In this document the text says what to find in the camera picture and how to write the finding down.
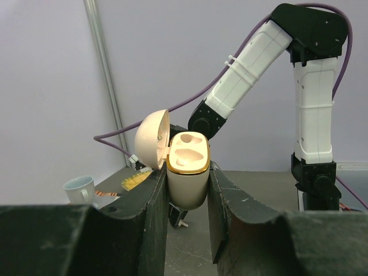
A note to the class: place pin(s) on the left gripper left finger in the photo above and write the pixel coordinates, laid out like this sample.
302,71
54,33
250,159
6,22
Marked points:
126,237

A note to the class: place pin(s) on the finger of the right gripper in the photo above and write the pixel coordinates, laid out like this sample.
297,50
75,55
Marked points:
175,215

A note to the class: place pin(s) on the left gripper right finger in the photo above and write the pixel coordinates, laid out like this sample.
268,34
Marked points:
250,238

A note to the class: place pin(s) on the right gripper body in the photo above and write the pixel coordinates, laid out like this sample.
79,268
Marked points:
175,129

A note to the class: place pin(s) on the beige earbud charging case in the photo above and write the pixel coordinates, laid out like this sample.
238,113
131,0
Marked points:
186,156

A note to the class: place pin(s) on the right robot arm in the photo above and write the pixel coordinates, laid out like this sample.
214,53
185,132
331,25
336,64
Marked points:
318,39

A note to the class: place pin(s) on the beige earbud right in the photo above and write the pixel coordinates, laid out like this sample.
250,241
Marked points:
182,224

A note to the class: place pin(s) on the yellow woven cloth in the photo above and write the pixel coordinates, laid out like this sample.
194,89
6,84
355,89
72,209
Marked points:
133,181

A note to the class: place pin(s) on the patchwork placemat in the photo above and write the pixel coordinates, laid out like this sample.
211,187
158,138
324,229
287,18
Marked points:
110,194

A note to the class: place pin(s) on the light blue cup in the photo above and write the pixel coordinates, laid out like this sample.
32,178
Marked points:
81,191

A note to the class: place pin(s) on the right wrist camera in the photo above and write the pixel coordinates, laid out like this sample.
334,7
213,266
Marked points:
136,164

